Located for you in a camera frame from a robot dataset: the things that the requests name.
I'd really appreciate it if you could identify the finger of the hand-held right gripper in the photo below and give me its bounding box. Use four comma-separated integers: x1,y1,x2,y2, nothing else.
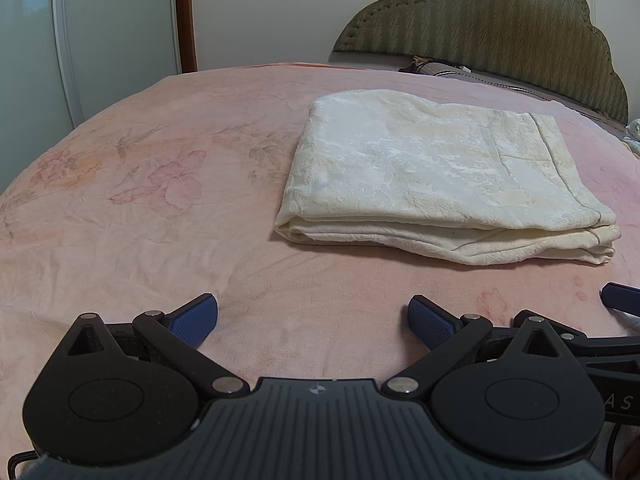
601,283,640,318
514,309,640,370

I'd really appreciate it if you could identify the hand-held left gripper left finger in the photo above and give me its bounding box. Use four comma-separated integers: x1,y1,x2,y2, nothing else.
66,293,250,402

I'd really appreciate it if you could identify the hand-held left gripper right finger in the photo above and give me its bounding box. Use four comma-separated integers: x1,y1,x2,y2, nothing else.
382,295,577,402

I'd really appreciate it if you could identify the cream white towel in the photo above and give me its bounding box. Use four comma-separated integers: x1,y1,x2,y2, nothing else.
273,88,623,267

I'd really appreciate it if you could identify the pink floral blanket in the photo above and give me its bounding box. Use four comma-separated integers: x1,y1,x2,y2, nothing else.
0,62,640,480

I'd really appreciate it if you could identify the white grey pillow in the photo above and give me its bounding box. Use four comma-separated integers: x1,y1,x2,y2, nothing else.
622,118,640,155

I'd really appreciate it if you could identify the patterned dark pillow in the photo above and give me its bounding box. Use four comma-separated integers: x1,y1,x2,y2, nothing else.
397,55,471,79

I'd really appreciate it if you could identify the pale glass door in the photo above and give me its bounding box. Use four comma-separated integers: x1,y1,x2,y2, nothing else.
0,0,184,133

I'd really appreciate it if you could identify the olive padded headboard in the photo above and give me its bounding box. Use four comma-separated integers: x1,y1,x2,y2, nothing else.
332,0,630,125

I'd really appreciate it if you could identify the black coiled cable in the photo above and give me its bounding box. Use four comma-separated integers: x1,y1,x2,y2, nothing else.
9,451,43,480

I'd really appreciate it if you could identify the brown wooden door frame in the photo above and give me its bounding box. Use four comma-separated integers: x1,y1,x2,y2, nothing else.
173,0,200,74

